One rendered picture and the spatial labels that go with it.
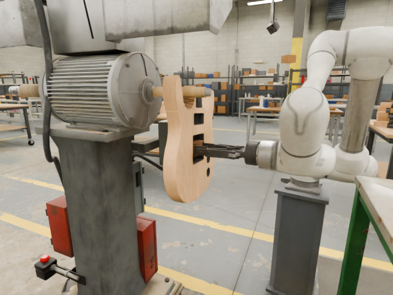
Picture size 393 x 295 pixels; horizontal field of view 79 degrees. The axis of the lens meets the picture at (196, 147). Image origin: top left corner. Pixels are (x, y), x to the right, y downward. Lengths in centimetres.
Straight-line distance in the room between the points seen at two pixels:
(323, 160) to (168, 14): 54
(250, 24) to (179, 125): 1163
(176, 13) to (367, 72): 78
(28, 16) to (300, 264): 171
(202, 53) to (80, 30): 1190
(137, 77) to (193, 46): 1221
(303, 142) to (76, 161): 77
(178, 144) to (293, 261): 115
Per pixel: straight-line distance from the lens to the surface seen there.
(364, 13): 1214
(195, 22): 60
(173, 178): 70
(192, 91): 74
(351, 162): 137
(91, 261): 117
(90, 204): 100
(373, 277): 221
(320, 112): 59
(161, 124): 105
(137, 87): 80
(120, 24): 71
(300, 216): 148
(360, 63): 113
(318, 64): 104
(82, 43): 92
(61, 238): 124
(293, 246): 159
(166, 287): 139
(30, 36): 103
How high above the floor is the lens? 126
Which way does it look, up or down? 14 degrees down
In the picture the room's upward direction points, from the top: straight up
